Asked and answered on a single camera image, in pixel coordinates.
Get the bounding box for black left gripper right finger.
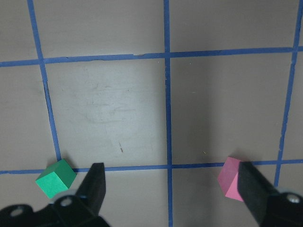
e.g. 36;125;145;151
237;162;303;225

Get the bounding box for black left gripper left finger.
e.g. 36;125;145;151
52;163;106;217

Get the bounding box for pink cube near arm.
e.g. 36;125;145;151
217;157;243;202

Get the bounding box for green cube near bin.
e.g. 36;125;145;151
36;159;76;199

